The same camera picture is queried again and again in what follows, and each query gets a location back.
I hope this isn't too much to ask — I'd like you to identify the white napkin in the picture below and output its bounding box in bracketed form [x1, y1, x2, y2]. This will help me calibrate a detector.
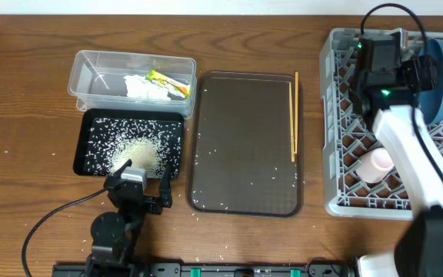
[123, 75, 171, 100]

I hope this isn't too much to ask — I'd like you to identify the pink cup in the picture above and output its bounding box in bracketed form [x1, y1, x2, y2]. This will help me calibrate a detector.
[355, 148, 395, 183]

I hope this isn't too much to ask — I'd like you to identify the yellow green snack wrapper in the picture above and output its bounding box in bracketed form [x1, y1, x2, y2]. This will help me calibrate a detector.
[145, 69, 191, 98]

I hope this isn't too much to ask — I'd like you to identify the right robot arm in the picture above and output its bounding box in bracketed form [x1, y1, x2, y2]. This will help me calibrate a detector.
[351, 34, 443, 276]

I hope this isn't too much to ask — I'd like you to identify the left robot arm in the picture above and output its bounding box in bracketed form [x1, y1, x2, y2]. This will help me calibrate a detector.
[82, 160, 172, 277]

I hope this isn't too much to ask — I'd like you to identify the grey dishwasher rack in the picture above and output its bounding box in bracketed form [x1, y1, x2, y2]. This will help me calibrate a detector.
[319, 28, 443, 220]

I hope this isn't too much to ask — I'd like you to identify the pile of rice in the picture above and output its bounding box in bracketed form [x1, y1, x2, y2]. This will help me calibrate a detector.
[79, 118, 183, 179]

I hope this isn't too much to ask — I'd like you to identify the black plastic tray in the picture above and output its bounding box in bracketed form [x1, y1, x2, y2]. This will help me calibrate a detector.
[73, 108, 184, 175]

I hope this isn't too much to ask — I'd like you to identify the brown serving tray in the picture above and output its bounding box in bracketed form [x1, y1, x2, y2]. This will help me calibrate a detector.
[186, 72, 304, 218]

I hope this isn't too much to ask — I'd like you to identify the clear plastic bin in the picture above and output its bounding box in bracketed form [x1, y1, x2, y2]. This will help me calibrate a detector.
[68, 50, 197, 118]

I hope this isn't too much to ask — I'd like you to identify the wooden chopstick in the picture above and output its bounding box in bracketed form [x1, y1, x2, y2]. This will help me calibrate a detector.
[295, 72, 299, 154]
[288, 82, 295, 162]

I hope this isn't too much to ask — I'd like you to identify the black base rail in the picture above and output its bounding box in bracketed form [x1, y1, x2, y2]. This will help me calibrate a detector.
[51, 262, 357, 277]

